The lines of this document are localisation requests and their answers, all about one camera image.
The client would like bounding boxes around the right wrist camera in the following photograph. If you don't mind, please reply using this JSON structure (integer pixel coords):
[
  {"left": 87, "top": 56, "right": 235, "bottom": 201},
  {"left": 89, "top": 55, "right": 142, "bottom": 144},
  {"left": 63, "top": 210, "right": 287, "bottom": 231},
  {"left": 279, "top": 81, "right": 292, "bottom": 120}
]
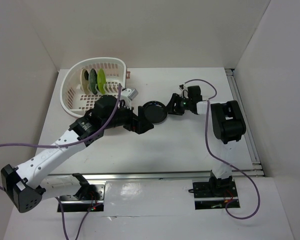
[{"left": 179, "top": 84, "right": 188, "bottom": 98}]

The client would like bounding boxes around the blue floral plate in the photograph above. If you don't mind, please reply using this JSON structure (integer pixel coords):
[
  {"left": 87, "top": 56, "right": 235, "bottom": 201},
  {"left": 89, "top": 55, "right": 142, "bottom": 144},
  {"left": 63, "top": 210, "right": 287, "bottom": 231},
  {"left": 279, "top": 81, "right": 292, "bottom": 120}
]
[{"left": 88, "top": 68, "right": 98, "bottom": 95}]

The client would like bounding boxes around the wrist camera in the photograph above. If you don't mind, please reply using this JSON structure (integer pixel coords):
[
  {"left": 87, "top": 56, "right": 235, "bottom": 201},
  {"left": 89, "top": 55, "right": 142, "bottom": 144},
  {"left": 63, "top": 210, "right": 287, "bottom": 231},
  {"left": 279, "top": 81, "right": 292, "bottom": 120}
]
[
  {"left": 120, "top": 88, "right": 139, "bottom": 103},
  {"left": 179, "top": 84, "right": 188, "bottom": 98}
]

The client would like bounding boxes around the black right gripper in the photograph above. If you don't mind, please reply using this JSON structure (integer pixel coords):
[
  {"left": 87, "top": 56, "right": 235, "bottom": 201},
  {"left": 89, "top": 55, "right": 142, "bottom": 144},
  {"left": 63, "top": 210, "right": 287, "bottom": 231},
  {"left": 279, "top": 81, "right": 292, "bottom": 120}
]
[{"left": 162, "top": 93, "right": 192, "bottom": 116}]

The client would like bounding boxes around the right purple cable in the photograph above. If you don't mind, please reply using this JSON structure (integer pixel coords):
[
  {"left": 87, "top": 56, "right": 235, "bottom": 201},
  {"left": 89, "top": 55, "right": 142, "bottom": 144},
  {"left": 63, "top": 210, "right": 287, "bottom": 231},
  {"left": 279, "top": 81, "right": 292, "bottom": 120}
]
[{"left": 183, "top": 78, "right": 261, "bottom": 220}]

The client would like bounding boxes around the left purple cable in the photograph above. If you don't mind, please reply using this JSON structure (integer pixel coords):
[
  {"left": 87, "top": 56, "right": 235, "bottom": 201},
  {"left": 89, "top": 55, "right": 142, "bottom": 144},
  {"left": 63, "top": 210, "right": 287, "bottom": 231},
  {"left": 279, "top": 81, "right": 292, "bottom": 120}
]
[{"left": 0, "top": 83, "right": 123, "bottom": 240}]

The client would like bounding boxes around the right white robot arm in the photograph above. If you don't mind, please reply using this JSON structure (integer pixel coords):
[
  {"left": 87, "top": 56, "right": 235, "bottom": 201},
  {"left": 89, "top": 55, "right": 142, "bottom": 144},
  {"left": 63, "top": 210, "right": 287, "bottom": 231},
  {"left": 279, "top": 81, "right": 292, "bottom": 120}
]
[{"left": 167, "top": 85, "right": 246, "bottom": 197}]

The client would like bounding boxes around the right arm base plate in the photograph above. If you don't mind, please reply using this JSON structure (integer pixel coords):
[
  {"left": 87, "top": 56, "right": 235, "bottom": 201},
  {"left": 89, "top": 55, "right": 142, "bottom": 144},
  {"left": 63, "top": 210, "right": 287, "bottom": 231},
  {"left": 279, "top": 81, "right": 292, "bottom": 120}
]
[{"left": 188, "top": 181, "right": 240, "bottom": 210}]

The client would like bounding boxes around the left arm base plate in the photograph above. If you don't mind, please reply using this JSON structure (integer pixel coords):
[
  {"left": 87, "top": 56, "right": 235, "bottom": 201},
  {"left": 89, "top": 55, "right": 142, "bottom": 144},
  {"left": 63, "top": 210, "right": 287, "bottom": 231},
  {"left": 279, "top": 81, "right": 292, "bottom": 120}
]
[{"left": 59, "top": 181, "right": 106, "bottom": 213}]

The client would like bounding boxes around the pink and white dish rack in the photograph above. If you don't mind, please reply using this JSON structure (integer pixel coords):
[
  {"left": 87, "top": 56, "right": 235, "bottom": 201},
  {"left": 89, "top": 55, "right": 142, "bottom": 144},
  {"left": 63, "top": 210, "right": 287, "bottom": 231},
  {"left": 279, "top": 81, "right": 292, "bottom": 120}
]
[{"left": 60, "top": 57, "right": 130, "bottom": 118}]

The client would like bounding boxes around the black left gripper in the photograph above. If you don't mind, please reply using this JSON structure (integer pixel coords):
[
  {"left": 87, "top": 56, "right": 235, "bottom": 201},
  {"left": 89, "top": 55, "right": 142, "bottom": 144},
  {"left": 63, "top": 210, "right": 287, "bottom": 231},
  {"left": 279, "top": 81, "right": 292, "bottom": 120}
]
[{"left": 102, "top": 99, "right": 154, "bottom": 134}]

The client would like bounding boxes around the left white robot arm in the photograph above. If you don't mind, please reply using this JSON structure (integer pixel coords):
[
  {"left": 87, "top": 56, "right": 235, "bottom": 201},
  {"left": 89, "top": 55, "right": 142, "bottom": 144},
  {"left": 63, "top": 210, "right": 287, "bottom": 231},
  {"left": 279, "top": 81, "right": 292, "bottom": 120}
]
[{"left": 1, "top": 95, "right": 154, "bottom": 213}]

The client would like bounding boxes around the green plate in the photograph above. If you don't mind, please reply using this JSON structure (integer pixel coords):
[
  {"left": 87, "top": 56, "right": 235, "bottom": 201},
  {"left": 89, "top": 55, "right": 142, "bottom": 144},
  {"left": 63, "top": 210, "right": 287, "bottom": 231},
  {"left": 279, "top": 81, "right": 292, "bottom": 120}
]
[{"left": 97, "top": 68, "right": 107, "bottom": 91}]

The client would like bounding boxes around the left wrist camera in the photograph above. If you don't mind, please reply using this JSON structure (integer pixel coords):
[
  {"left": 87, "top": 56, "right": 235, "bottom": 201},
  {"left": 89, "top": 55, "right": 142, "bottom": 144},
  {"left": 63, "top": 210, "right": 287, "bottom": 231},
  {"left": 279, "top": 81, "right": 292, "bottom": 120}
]
[{"left": 120, "top": 88, "right": 139, "bottom": 103}]

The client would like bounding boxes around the purple cable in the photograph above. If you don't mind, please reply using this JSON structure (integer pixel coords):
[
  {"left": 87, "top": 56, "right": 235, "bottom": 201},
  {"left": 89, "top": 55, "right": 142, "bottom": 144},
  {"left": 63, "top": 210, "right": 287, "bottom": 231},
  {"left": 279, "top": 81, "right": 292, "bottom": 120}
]
[
  {"left": 183, "top": 78, "right": 261, "bottom": 220},
  {"left": 0, "top": 83, "right": 123, "bottom": 240}
]

